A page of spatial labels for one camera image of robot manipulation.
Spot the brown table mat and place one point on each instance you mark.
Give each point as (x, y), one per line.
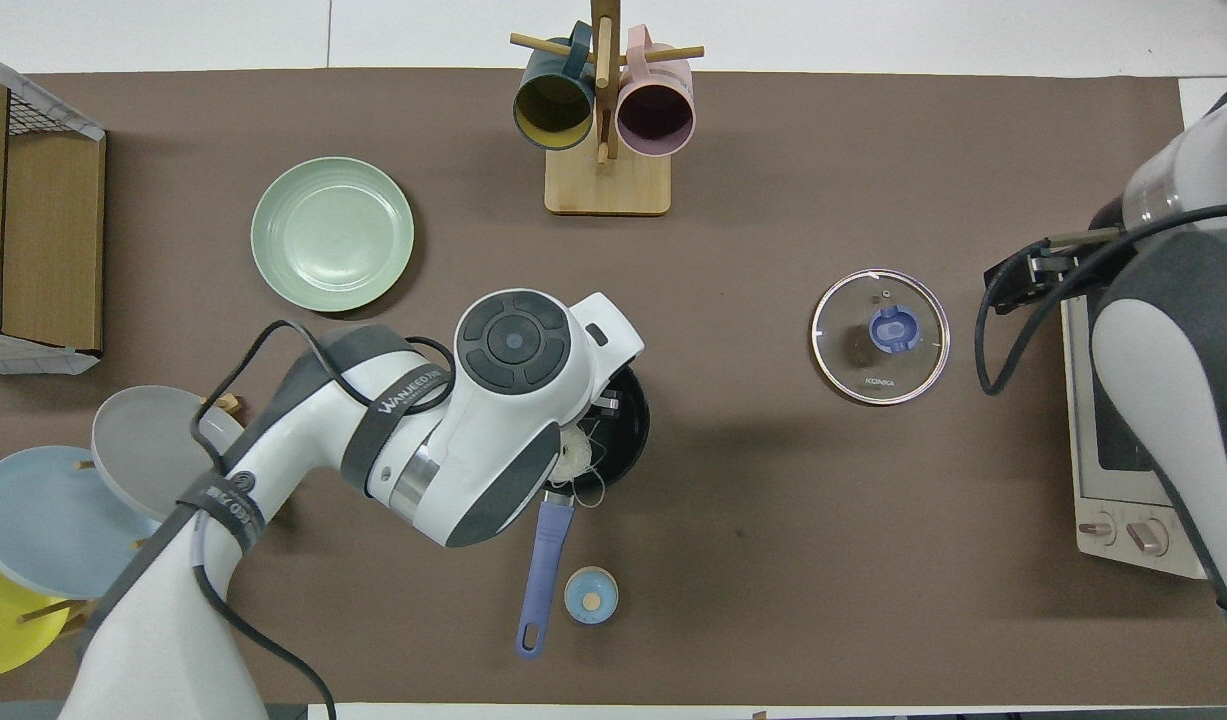
(773, 550)

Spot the wooden mug tree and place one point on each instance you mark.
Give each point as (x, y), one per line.
(608, 185)

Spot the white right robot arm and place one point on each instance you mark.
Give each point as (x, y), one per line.
(1173, 350)

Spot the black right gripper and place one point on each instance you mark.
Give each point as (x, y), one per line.
(1053, 270)

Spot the wooden plate rack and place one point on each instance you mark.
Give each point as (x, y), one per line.
(228, 403)

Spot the white grid-patterned bag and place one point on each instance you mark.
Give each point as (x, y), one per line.
(58, 110)

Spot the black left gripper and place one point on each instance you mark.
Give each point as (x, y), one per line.
(610, 407)

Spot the light blue plate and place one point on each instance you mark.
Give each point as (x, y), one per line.
(43, 520)

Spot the white toaster oven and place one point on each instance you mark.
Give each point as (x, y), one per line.
(1123, 500)

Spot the brown base panel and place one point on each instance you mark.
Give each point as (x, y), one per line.
(53, 240)

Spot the grey plate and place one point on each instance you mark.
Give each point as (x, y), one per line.
(143, 450)

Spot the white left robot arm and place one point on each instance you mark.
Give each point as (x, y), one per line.
(473, 430)

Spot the glass lid blue knob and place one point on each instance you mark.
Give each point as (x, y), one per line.
(893, 330)

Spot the pink mug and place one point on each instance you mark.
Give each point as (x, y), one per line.
(655, 115)

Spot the white vermicelli bundle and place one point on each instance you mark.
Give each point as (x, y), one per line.
(578, 460)

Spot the light green plate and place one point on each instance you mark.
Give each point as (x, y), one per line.
(333, 235)

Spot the dark teal mug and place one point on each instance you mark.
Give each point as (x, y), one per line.
(553, 110)

